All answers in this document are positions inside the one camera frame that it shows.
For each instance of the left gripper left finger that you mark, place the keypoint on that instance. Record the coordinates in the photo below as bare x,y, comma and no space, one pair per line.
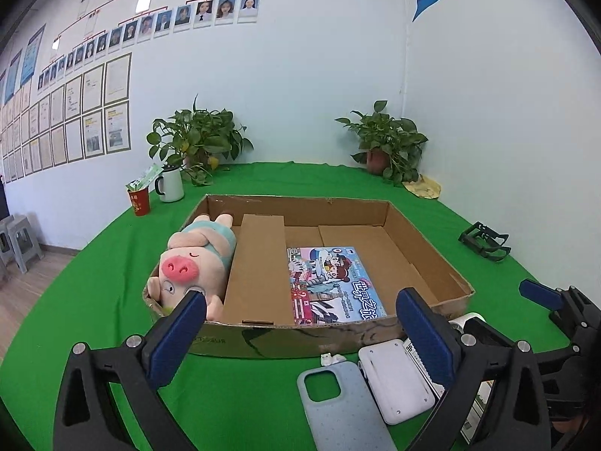
87,416

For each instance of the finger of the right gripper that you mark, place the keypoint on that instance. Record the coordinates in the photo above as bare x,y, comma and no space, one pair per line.
486,335
566,307

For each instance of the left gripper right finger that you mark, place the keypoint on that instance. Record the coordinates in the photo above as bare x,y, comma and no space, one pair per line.
516,416

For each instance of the white device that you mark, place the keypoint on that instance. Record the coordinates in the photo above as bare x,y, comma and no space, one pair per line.
399,388

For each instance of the light blue phone case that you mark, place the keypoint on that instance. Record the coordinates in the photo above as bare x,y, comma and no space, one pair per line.
351,420

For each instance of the small white earbuds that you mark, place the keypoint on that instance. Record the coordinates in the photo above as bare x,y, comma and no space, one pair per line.
327,359

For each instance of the colourful board game box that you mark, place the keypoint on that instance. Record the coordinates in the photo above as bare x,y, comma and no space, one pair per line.
330,285

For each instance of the pink pig plush toy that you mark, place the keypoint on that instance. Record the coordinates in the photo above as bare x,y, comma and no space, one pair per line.
197,258

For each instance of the long cardboard box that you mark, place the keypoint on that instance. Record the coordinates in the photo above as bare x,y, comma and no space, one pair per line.
258,289

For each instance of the white handheld fan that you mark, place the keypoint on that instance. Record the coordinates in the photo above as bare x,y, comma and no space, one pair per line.
459,323

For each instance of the person's right hand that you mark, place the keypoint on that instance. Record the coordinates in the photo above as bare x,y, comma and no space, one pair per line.
586,437

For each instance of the large open cardboard tray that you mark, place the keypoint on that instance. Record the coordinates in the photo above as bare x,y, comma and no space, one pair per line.
394,253

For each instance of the grey plastic stool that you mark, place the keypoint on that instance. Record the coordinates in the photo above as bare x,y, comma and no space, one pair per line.
18,242

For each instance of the right potted green plant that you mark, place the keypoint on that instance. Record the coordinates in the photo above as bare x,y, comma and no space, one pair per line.
388,147

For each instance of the potted green plant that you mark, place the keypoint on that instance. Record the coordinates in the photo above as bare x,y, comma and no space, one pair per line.
388,147
194,141

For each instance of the red paper cup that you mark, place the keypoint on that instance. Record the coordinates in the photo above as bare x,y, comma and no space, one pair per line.
140,201

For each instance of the white enamel mug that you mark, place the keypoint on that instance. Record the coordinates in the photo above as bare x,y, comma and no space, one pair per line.
168,185

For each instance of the left potted green plant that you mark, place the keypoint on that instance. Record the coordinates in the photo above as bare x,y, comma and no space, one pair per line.
194,141

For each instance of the black plastic bracket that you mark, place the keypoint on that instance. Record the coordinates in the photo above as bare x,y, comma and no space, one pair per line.
485,242

